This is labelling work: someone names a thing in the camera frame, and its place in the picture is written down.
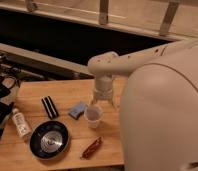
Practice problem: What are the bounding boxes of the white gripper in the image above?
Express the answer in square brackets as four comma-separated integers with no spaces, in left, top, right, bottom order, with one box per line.
[89,88,117,109]

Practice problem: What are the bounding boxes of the translucent white cup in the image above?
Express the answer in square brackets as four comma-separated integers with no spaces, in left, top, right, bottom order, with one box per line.
[84,105,103,129]

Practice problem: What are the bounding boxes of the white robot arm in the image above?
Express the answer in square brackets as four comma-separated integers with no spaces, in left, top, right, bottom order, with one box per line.
[88,38,198,171]

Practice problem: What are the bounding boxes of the dark bowl with metal centre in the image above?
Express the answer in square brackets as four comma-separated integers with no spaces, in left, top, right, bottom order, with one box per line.
[29,121,70,160]

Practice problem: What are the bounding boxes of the blue sponge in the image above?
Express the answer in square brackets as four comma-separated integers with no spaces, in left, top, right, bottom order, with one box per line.
[68,102,87,120]

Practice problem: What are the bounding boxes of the red-brown wrapped snack bar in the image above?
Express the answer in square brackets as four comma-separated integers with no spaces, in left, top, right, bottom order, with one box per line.
[81,137,103,159]

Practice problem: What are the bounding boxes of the wooden board table top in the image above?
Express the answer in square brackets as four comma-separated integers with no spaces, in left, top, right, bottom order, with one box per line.
[0,79,124,171]

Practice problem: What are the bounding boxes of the black striped block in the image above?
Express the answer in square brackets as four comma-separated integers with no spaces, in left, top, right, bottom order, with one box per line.
[41,96,59,119]

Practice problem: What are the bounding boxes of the small clear bottle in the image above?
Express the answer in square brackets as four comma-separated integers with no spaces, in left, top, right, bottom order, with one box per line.
[12,108,32,141]

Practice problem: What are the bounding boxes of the black cables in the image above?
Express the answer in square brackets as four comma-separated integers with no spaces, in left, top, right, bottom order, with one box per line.
[0,53,46,88]

